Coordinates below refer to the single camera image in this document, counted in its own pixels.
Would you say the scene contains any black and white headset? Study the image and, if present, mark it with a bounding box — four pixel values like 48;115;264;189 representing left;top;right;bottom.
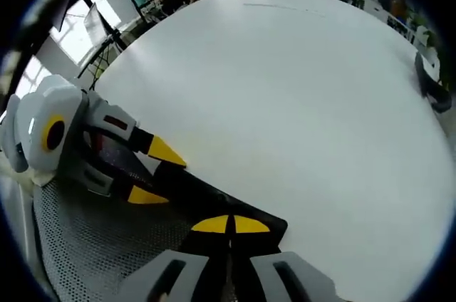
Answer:
414;51;453;114

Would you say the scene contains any grey mesh chair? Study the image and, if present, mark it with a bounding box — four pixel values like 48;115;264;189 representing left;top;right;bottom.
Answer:
31;176;202;302

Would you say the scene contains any green potted plant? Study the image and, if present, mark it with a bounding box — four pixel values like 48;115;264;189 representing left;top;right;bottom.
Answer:
415;16;450;90

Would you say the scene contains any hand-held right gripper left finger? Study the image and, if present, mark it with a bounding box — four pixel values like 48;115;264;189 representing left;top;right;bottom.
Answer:
117;214;231;302

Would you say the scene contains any black tripod stand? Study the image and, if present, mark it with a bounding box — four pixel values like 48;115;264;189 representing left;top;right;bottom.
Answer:
77;29;130;91

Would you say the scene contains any black remote control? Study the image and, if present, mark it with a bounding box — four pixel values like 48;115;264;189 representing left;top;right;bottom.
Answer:
154;160;289;255

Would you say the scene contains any computer monitor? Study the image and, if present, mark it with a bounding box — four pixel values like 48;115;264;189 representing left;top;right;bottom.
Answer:
83;2;112;46

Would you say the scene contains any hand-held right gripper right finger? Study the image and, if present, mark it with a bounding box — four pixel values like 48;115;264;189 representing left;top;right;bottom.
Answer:
229;214;340;302

